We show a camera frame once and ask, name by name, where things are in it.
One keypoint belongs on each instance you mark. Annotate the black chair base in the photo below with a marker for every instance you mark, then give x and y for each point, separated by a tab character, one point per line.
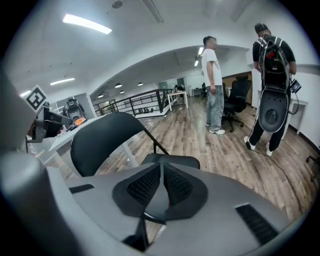
313	162

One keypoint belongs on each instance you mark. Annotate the black office chair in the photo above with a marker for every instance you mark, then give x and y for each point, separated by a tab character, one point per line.
204	90
238	95

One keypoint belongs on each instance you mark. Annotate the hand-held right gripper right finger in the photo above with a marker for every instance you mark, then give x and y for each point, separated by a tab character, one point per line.
180	187

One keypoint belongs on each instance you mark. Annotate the round ceiling detector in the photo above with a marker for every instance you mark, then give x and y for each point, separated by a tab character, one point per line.
117	4

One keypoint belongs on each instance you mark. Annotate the long ceiling light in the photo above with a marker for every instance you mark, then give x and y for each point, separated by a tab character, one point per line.
62	81
86	23
25	93
200	51
196	63

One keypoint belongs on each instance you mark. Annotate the white table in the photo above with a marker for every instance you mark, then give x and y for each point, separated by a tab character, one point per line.
62	140

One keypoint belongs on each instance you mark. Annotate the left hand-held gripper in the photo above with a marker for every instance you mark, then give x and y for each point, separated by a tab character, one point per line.
41	125

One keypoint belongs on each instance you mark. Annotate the small black device box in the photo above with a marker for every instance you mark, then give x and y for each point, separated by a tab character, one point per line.
295	86

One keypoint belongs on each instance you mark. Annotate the black folding chair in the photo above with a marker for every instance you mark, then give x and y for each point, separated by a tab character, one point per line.
100	140

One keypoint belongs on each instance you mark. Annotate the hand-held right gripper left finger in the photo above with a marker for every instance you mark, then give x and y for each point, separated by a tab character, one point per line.
142	187

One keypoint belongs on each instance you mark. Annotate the grey shell backpack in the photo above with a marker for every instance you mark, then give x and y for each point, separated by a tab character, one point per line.
74	110
273	100

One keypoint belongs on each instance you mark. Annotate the orange object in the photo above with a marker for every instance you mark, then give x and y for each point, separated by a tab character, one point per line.
80	121

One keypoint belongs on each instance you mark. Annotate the black metal railing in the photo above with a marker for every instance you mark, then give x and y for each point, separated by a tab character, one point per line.
140	102

